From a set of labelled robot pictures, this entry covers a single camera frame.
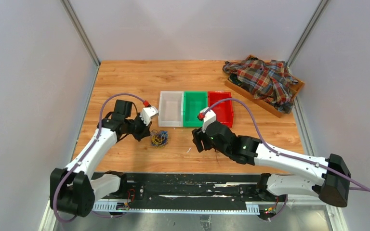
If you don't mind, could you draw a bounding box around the wire bundle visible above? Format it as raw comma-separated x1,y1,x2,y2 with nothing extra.
150,129,170,149

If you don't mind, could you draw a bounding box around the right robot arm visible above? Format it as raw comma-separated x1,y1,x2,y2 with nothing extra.
192,121,351,207

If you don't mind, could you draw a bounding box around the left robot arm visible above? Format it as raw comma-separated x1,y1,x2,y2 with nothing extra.
50,100,159,218

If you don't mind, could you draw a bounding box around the red plastic bin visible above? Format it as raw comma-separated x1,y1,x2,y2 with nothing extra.
208,91,234,128

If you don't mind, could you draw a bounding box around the white plastic bin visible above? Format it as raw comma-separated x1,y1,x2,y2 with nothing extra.
158,91,184,128

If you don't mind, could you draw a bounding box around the green plastic bin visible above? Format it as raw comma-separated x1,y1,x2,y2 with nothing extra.
183,91,208,128

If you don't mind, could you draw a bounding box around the wooden tray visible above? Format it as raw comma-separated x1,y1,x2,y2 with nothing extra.
225,54,305,118

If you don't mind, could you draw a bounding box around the plaid shirt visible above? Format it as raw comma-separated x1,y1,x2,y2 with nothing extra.
222,56,299,115

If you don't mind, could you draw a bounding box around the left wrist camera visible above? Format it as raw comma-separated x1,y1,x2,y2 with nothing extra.
140,106,159,126

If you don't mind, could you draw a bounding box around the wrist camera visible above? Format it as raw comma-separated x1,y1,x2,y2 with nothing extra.
202,110,216,133
140,106,159,126

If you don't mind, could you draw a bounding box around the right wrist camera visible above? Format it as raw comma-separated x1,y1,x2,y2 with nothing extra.
202,110,216,133

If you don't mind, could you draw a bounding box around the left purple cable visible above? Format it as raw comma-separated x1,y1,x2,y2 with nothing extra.
53,93,150,223

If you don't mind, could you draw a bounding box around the purple cable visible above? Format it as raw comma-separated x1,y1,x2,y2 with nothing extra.
53,93,150,223
197,98,370,201

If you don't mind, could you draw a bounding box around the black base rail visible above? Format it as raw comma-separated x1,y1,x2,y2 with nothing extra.
92,173,286,221

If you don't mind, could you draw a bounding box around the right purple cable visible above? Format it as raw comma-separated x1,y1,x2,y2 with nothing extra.
197,98,370,201

